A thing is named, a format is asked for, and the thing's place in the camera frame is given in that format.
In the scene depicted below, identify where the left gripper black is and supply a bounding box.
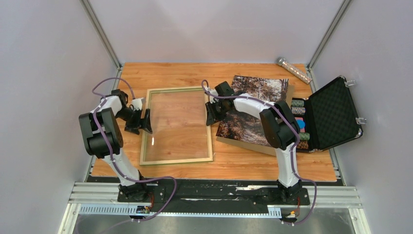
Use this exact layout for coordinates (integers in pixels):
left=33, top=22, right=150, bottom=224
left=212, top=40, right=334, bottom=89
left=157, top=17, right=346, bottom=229
left=115, top=108, right=152, bottom=135

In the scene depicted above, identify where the blue poker chip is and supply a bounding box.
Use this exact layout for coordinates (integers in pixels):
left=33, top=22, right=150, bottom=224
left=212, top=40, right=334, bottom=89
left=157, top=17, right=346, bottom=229
left=296, top=119, right=305, bottom=129

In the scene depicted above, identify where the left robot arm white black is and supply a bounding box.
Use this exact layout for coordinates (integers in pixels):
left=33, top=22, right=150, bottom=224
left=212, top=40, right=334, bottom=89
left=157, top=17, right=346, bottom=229
left=78, top=89, right=152, bottom=202

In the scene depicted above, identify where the black poker chip case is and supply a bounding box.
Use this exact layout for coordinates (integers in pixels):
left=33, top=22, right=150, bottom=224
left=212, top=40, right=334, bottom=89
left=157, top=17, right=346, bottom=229
left=291, top=76, right=365, bottom=153

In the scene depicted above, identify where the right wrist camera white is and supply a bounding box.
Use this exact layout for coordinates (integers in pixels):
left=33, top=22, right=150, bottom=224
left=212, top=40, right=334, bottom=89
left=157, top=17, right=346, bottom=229
left=209, top=97, right=219, bottom=103

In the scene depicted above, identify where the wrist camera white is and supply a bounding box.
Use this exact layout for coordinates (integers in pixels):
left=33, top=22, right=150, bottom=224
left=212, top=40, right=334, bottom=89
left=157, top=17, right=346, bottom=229
left=131, top=97, right=146, bottom=111
left=209, top=97, right=219, bottom=103

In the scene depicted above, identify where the wooden picture frame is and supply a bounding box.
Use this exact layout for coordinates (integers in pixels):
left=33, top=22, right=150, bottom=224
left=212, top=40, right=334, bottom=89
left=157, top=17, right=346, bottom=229
left=139, top=86, right=214, bottom=166

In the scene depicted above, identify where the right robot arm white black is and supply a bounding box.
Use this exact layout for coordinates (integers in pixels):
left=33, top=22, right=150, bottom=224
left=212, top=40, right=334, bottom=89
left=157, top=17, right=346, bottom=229
left=201, top=80, right=302, bottom=204

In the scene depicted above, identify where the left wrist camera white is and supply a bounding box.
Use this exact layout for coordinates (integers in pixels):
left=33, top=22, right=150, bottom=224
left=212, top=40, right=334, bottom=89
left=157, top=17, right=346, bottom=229
left=131, top=97, right=146, bottom=111

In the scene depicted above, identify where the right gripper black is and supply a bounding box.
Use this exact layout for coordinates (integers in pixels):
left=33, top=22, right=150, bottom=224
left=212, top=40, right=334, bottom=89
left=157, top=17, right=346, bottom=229
left=206, top=100, right=230, bottom=126

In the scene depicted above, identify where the silver glitter microphone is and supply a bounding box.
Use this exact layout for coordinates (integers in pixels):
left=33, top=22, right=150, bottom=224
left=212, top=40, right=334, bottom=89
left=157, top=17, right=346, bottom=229
left=276, top=57, right=312, bottom=84

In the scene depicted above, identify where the autumn forest photo board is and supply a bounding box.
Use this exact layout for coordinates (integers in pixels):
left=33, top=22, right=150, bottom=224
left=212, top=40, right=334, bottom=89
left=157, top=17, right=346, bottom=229
left=216, top=75, right=294, bottom=156

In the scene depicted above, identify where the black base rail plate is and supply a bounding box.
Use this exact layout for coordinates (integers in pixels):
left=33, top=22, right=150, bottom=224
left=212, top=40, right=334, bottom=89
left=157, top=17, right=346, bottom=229
left=117, top=178, right=311, bottom=214

